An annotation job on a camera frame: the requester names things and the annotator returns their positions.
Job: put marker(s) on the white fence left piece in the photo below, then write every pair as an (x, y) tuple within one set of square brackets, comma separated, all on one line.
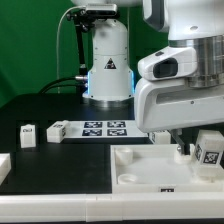
[(5, 166)]

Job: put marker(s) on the white obstacle fence front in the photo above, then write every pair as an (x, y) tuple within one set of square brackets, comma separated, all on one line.
[(111, 207)]

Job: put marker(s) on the white marker sheet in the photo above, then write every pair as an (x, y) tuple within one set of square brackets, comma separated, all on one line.
[(103, 129)]

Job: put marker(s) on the mounted depth camera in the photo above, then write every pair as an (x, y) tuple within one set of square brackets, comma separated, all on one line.
[(101, 9)]

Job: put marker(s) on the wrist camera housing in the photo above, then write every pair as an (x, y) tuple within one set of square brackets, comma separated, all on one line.
[(168, 63)]

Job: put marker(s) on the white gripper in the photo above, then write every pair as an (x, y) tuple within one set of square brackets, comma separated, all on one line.
[(171, 104)]

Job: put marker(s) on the white square tabletop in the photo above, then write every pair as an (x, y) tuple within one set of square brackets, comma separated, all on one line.
[(160, 168)]

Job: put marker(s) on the black camera stand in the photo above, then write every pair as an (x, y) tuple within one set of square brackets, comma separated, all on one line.
[(83, 24)]

